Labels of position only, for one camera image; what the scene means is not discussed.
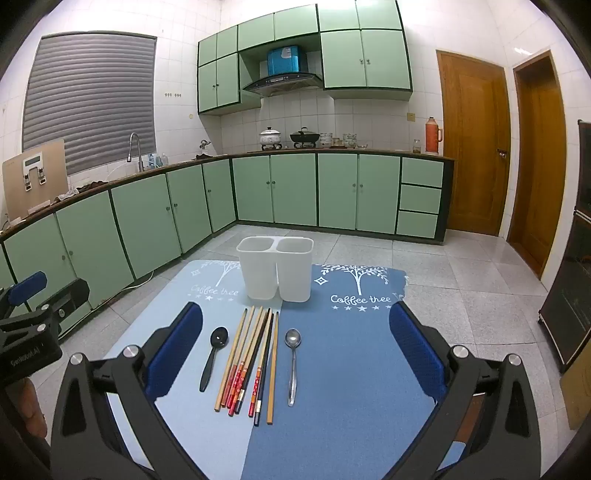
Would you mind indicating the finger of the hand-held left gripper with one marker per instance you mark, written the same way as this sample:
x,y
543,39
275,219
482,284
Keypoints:
x,y
69,295
27,284

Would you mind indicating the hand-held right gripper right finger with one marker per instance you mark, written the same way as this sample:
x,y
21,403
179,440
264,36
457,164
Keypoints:
x,y
415,350

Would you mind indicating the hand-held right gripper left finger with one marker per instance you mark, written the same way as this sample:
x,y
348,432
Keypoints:
x,y
178,350

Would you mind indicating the black plastic spoon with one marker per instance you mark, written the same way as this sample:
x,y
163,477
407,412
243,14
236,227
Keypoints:
x,y
219,336

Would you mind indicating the black chopstick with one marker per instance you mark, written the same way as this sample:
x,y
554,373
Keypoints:
x,y
267,369
258,350

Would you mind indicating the metal spoon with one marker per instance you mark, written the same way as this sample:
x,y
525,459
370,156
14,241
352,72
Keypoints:
x,y
292,338

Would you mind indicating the white two-compartment utensil holder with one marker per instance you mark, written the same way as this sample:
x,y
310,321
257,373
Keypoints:
x,y
263,272

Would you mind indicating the person's left hand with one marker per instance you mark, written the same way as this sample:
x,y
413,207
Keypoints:
x,y
32,410

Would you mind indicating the dark blue printed table mat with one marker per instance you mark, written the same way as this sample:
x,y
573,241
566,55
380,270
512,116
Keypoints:
x,y
351,360

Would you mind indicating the light blue printed table mat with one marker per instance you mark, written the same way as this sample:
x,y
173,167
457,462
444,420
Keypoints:
x,y
194,286

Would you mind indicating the beige board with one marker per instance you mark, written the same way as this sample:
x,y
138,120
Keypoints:
x,y
51,184

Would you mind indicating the green base cabinets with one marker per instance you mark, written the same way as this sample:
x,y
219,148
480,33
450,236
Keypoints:
x,y
152,221

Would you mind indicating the bottles by sink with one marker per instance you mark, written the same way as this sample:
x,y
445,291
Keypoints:
x,y
157,160

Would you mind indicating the kitchen faucet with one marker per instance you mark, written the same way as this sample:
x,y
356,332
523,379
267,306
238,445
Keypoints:
x,y
135,147

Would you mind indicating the dark glass-front cabinet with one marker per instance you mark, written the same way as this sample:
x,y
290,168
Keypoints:
x,y
570,286

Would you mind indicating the cardboard box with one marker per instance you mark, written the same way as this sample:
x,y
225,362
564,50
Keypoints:
x,y
579,397

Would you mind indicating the grey window blind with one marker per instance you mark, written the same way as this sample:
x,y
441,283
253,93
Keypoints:
x,y
87,101

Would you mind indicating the metal kettle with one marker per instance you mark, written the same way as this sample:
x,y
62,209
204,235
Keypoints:
x,y
204,144

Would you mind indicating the small jar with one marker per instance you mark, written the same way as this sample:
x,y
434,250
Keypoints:
x,y
416,146

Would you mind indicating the wooden door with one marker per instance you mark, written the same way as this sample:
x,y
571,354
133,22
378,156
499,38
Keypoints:
x,y
540,166
473,147

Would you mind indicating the orange thermos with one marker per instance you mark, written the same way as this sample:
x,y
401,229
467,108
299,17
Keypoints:
x,y
432,136

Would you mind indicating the glass bowls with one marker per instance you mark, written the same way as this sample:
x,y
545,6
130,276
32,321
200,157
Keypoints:
x,y
350,141

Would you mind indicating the stack of bowls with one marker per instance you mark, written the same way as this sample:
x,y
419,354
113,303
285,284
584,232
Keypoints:
x,y
326,140

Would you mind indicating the white cooking pot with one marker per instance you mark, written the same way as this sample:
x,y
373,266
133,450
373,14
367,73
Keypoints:
x,y
270,137

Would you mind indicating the black wok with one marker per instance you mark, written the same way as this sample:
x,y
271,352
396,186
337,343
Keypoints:
x,y
304,137

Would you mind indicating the range hood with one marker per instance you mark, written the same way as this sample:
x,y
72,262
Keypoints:
x,y
284,78

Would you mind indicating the green wall cabinets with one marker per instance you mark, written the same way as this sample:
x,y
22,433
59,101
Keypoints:
x,y
369,60

